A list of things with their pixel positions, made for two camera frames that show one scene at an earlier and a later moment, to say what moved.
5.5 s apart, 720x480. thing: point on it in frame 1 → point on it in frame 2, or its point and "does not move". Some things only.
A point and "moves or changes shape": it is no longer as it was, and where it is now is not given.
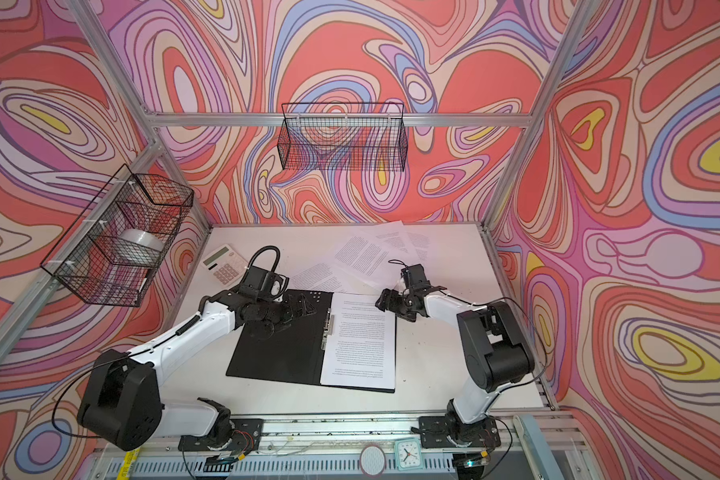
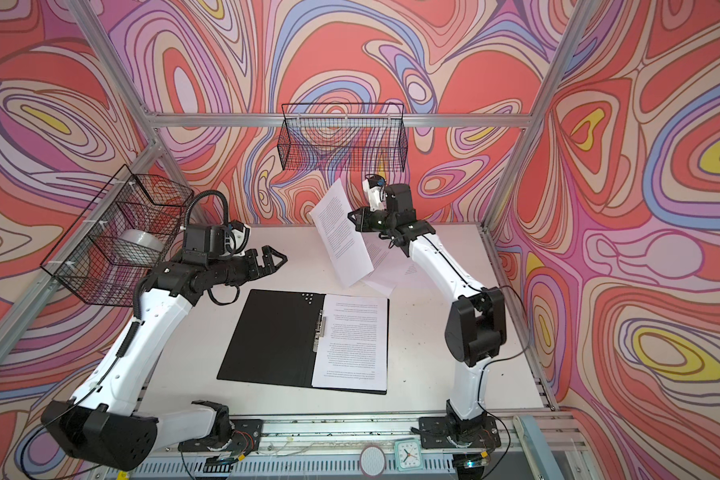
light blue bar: [537, 442] does not move
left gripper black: [301, 312] → [255, 267]
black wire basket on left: [116, 249] does not move
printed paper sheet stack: [367, 261] → [345, 245]
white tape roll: [143, 237] does not move
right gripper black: [393, 295] → [362, 223]
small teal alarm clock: [408, 454] does not move
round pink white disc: [372, 461] does not move
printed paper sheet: [362, 350] moves or changes shape
